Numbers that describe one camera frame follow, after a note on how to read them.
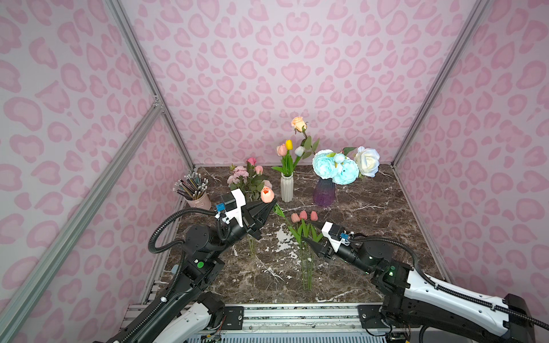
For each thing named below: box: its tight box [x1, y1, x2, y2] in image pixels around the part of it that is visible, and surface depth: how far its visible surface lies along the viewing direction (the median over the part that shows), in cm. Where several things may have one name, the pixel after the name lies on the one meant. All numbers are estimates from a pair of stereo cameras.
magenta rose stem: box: [247, 162, 254, 202], surface depth 109 cm
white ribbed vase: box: [280, 172, 294, 203], surface depth 97 cm
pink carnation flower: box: [226, 165, 250, 186], surface depth 109 cm
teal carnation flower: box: [332, 158, 360, 186], surface depth 59 cm
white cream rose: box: [355, 145, 381, 178], surface depth 64 cm
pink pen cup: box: [172, 172, 212, 210], surface depth 95 cm
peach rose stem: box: [290, 116, 321, 160], surface depth 78 cm
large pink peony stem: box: [248, 235, 256, 258], surface depth 92 cm
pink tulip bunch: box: [270, 139, 306, 178], surface depth 89 cm
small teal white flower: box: [312, 149, 338, 180], surface depth 57 cm
